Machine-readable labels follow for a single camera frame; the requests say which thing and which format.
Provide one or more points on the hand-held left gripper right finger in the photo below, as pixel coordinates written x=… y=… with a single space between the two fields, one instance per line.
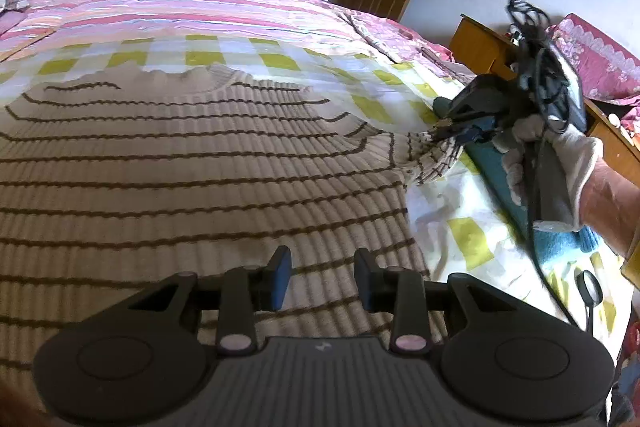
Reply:
x=363 y=279

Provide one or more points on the light blue cloth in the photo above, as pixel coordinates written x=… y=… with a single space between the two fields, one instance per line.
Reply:
x=565 y=248

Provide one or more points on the pink floral pillow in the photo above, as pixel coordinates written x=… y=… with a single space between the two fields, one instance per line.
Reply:
x=600 y=52

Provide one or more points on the black-rimmed magnifying glass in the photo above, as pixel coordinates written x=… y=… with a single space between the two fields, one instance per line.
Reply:
x=587 y=288

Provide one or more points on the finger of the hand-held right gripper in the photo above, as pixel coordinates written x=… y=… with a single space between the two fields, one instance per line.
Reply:
x=475 y=131

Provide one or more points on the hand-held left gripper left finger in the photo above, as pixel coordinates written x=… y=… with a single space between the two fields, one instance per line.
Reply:
x=280 y=278

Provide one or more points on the person's right forearm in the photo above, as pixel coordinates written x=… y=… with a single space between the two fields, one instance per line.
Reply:
x=612 y=202

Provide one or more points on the pink striped quilt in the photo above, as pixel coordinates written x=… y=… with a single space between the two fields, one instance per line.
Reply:
x=210 y=7

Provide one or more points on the beige brown-striped knit sweater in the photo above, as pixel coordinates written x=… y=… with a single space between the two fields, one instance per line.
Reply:
x=200 y=177

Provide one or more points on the yellow-green checkered bed sheet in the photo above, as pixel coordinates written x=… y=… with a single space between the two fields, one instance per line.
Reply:
x=310 y=57

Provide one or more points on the person's right hand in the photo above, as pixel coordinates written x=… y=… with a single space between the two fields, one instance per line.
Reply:
x=585 y=167

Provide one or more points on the wooden nightstand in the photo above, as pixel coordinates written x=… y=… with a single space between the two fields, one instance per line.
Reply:
x=482 y=42

